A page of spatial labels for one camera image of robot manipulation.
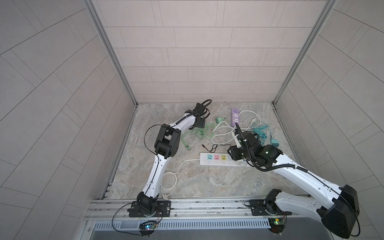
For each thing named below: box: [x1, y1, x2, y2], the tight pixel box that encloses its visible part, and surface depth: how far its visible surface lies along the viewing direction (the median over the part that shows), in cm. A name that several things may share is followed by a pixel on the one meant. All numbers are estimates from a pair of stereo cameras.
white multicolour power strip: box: [199, 152, 250, 167], surface depth 86 cm
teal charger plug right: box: [271, 139, 280, 147], surface depth 95 cm
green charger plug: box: [215, 117, 225, 124], surface depth 107 cm
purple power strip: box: [231, 108, 239, 127], surface depth 107 cm
